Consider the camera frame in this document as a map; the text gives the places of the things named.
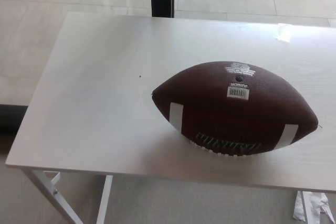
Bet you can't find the brown Franklin junior football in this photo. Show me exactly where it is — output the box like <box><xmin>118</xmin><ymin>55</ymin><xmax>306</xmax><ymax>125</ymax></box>
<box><xmin>151</xmin><ymin>60</ymin><xmax>321</xmax><ymax>158</ymax></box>

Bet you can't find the crumpled white paper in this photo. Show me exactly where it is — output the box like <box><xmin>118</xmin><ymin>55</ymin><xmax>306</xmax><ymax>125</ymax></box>
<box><xmin>293</xmin><ymin>191</ymin><xmax>332</xmax><ymax>224</ymax></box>

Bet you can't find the white metal table frame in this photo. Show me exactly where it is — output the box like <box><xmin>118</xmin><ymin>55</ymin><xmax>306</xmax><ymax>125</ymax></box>
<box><xmin>22</xmin><ymin>169</ymin><xmax>114</xmax><ymax>224</ymax></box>

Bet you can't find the clear tape piece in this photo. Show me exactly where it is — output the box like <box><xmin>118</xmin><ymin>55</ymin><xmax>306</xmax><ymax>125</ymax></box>
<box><xmin>275</xmin><ymin>23</ymin><xmax>300</xmax><ymax>42</ymax></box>

